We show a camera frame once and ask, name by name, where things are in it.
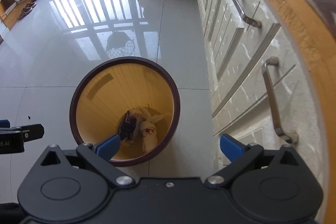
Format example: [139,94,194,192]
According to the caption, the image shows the dark snack wrapper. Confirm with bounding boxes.
[118,109,142,143]

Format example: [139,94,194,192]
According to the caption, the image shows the upper metal drawer handle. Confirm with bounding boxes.
[232,0,262,28]

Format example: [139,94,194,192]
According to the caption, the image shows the pair of slippers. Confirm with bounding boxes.
[18,2,37,20]

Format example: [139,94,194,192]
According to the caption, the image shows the white plastic bag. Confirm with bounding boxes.
[131,106,165,154]

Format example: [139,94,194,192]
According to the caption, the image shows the white cabinet with drawers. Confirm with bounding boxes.
[191,0,336,224]

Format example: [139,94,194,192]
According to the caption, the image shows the metal drawer handle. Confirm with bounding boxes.
[232,0,262,28]
[261,56,299,144]

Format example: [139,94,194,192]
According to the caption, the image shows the yellow round trash bin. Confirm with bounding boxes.
[70,57,181,167]

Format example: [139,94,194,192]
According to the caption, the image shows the lower metal drawer handle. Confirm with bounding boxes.
[261,56,299,144]

